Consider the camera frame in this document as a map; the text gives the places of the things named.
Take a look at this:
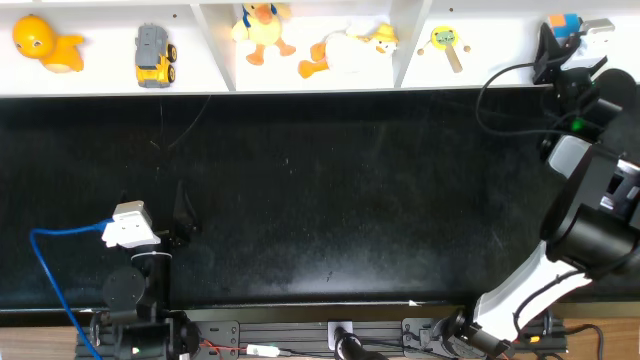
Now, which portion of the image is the yellow rattle drum toy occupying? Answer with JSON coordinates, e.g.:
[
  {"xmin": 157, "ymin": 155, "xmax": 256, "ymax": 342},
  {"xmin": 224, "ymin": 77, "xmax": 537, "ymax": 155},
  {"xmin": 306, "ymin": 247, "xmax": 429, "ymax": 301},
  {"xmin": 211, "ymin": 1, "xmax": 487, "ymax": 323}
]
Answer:
[{"xmin": 417, "ymin": 25, "xmax": 472, "ymax": 75}]

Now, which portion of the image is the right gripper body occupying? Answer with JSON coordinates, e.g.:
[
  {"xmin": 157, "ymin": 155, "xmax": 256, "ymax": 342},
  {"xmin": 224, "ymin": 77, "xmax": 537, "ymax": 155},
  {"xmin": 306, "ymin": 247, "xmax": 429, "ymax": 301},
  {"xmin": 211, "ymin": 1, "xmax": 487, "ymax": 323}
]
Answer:
[{"xmin": 552, "ymin": 67, "xmax": 601, "ymax": 109}]

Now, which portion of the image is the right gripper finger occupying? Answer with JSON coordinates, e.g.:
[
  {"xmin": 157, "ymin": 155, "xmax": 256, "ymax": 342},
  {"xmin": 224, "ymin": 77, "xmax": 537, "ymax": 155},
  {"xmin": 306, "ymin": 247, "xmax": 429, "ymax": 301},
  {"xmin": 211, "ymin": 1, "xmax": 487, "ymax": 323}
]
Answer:
[{"xmin": 532, "ymin": 22, "xmax": 572, "ymax": 84}]

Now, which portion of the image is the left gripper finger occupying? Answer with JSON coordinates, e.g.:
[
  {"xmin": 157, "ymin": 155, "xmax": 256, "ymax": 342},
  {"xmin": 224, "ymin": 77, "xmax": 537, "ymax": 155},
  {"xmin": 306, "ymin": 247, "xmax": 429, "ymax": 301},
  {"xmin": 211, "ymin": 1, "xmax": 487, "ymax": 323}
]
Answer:
[{"xmin": 171, "ymin": 179, "xmax": 200, "ymax": 247}]

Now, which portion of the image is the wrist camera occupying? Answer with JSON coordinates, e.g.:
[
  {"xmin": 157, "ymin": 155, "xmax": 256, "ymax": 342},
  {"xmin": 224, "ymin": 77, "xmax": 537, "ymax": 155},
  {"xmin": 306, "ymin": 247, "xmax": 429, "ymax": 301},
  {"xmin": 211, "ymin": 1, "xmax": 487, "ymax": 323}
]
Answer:
[
  {"xmin": 101, "ymin": 200, "xmax": 162, "ymax": 250},
  {"xmin": 564, "ymin": 18, "xmax": 617, "ymax": 72}
]

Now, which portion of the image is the grey and yellow toy truck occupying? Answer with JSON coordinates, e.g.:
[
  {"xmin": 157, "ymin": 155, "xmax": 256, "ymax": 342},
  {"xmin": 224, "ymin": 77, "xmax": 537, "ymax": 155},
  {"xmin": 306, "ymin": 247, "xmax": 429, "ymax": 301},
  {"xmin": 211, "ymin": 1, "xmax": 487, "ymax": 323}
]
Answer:
[{"xmin": 133, "ymin": 22, "xmax": 178, "ymax": 89}]

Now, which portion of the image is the mounting rail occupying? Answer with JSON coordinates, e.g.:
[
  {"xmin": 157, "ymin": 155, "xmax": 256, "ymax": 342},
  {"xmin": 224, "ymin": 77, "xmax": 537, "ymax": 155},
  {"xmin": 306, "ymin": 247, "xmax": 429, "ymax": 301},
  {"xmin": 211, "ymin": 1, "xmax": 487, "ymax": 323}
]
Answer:
[{"xmin": 74, "ymin": 319, "xmax": 569, "ymax": 360}]

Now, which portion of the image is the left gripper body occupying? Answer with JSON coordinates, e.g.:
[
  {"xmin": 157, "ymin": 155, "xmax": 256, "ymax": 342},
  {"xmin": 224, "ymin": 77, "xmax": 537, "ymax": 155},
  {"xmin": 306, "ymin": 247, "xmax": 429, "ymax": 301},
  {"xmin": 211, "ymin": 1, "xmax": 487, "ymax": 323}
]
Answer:
[{"xmin": 149, "ymin": 229, "xmax": 176, "ymax": 250}]

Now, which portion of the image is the blue cable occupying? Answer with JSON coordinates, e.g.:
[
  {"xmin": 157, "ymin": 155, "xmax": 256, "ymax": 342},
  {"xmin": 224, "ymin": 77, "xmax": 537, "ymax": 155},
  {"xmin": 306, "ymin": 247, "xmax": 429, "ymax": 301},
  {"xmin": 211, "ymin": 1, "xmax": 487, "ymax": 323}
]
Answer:
[{"xmin": 28, "ymin": 218, "xmax": 115, "ymax": 360}]

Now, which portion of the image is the yellow rubber duck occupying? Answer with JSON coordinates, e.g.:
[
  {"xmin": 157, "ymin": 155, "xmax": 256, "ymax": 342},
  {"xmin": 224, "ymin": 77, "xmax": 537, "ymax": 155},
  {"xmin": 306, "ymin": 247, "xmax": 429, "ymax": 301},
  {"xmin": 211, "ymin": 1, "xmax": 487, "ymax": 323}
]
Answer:
[{"xmin": 12, "ymin": 13, "xmax": 86, "ymax": 75}]

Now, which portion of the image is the white shelf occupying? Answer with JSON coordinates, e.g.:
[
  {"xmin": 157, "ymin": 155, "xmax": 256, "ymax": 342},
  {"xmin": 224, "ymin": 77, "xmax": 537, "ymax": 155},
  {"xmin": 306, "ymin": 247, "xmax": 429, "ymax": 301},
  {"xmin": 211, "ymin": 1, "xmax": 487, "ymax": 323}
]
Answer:
[{"xmin": 0, "ymin": 0, "xmax": 640, "ymax": 99}]

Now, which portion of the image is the many-coloured puzzle cube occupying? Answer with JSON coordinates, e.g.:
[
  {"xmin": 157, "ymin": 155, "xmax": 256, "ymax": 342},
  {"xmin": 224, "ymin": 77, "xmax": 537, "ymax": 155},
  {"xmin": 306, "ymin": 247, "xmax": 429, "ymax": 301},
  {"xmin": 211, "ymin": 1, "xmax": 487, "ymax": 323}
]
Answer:
[{"xmin": 547, "ymin": 13, "xmax": 582, "ymax": 39}]

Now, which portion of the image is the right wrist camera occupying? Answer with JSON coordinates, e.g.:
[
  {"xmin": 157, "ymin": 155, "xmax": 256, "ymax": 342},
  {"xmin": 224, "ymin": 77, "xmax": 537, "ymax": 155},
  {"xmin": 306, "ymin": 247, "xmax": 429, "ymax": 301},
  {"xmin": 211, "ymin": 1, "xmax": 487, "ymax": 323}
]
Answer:
[{"xmin": 564, "ymin": 18, "xmax": 617, "ymax": 72}]

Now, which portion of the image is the black cable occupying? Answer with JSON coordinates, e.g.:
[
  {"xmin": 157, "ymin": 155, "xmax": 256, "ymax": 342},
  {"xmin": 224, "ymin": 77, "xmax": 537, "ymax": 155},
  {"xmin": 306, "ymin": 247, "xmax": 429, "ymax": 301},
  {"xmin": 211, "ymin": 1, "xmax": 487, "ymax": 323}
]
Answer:
[{"xmin": 474, "ymin": 62, "xmax": 571, "ymax": 139}]

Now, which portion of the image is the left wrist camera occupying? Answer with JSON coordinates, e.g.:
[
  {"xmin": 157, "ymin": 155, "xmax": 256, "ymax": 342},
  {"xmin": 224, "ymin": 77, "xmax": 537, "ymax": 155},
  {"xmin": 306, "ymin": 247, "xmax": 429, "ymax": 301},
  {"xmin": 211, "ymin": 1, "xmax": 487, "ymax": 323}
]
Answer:
[{"xmin": 101, "ymin": 200, "xmax": 162, "ymax": 250}]

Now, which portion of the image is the white plush duck yellow hat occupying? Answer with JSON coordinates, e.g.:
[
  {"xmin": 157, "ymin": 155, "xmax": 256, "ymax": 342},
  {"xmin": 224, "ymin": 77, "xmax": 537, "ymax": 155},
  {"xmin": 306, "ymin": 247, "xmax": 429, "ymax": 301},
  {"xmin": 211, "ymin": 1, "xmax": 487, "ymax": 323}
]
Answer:
[{"xmin": 298, "ymin": 22, "xmax": 400, "ymax": 80}]

